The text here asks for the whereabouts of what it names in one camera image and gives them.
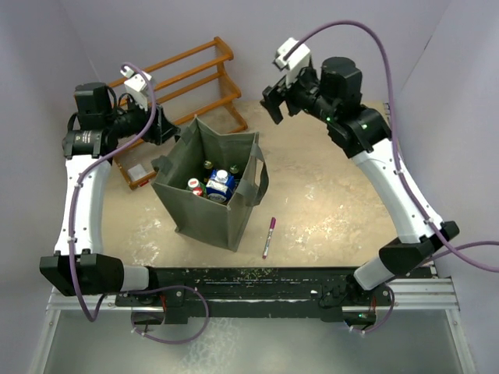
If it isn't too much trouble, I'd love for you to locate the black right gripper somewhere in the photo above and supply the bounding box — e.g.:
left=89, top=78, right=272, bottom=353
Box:
left=263, top=62, right=339, bottom=124

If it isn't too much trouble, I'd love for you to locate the green Perrier glass bottle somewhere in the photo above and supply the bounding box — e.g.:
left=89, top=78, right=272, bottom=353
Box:
left=203, top=160, right=214, bottom=183

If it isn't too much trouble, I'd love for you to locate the orange juice plastic bottle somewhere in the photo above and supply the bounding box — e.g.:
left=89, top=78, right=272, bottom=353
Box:
left=187, top=178, right=207, bottom=198

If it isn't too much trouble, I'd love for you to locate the dark cola glass bottle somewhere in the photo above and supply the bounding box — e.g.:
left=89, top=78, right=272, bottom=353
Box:
left=192, top=188, right=206, bottom=197

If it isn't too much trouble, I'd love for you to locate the blue orange juice carton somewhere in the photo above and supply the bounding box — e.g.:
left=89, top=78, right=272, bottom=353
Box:
left=206, top=169, right=235, bottom=204

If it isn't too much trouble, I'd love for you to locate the green canvas tote bag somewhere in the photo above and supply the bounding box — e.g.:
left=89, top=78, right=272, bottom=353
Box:
left=151, top=118, right=269, bottom=252

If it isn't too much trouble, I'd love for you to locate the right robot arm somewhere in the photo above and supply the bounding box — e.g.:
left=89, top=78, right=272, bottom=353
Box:
left=261, top=57, right=459, bottom=305

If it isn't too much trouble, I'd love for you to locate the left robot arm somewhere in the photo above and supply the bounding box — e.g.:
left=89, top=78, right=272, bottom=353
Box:
left=39, top=75, right=179, bottom=305

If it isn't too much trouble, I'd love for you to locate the orange wooden shoe rack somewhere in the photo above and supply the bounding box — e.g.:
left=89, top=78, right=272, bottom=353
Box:
left=115, top=37, right=248, bottom=190

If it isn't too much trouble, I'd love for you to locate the pink white marker pen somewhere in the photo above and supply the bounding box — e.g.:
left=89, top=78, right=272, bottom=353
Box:
left=262, top=217, right=277, bottom=259

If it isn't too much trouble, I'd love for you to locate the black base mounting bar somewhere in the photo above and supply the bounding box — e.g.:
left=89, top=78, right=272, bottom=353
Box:
left=116, top=267, right=391, bottom=324

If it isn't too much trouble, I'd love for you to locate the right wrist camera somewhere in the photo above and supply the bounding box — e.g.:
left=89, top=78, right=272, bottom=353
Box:
left=273, top=37, right=311, bottom=88

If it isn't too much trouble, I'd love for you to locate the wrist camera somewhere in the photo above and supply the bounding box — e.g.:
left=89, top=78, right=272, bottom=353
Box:
left=120, top=65, right=155, bottom=111
left=273, top=37, right=311, bottom=88

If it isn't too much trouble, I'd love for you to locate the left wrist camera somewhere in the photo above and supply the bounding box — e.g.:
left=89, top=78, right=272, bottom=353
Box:
left=120, top=65, right=155, bottom=111

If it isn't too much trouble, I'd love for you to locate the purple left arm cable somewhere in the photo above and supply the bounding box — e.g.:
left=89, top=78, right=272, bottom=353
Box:
left=69, top=62, right=211, bottom=345

